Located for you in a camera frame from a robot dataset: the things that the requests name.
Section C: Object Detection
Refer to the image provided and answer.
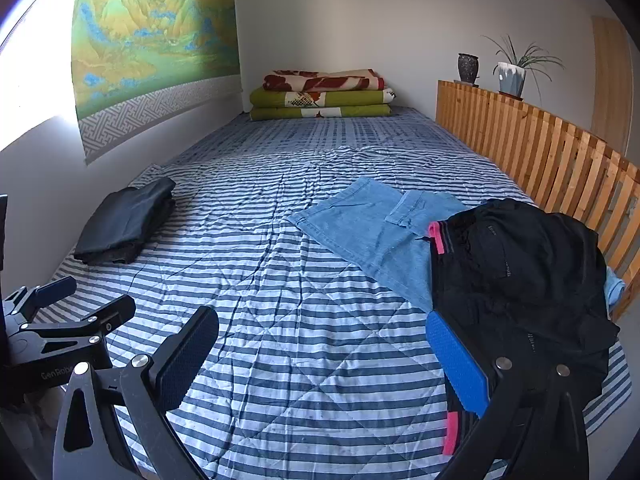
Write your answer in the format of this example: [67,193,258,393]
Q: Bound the wooden slatted bed rail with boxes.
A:
[435,79,640,324]

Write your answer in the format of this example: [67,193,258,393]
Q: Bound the light blue jeans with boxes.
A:
[286,176,628,314]

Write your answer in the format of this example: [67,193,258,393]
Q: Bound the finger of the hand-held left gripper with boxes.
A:
[2,275,79,331]
[20,294,137,357]

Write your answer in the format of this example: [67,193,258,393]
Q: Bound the red floral folded blanket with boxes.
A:
[263,69,386,94]

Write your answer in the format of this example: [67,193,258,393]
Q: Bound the blue striped quilt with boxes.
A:
[30,110,633,476]

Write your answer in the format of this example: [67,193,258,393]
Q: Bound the landscape wall scroll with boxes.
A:
[70,0,241,166]

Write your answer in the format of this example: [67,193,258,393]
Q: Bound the folded black clothing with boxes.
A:
[73,176,177,267]

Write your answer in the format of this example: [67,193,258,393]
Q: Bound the wooden door panel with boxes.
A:
[591,16,635,154]

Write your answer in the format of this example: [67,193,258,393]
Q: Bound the dark ceramic pot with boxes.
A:
[457,52,481,86]

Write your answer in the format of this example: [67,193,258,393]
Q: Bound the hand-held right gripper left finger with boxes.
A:
[52,305,221,480]

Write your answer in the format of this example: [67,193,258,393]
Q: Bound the black garment with pink trim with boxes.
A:
[427,198,622,456]

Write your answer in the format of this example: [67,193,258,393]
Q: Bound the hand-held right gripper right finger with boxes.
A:
[426,311,587,480]

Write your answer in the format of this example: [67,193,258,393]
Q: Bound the green floral folded quilt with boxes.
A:
[249,86,397,122]

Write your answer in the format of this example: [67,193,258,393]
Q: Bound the potted plant in white pot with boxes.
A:
[481,35,567,100]

